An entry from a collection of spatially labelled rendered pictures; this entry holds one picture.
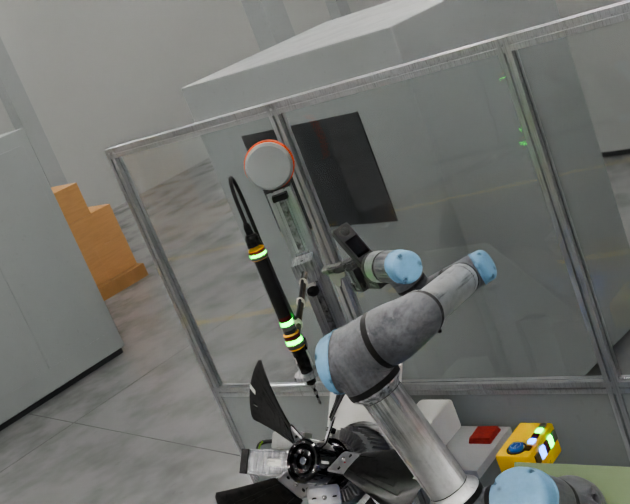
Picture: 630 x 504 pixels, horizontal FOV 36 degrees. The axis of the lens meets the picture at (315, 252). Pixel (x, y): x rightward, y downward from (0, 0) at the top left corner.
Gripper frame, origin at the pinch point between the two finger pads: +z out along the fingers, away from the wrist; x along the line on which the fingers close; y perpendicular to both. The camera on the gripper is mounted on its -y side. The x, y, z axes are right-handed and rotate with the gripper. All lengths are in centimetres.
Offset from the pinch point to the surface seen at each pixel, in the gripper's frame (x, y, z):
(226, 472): 4, 139, 304
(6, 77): 141, -182, 1016
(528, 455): 16, 67, -16
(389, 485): -19, 55, -7
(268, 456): -29, 51, 50
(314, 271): 14, 12, 54
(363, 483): -22, 53, -1
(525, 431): 23, 66, -6
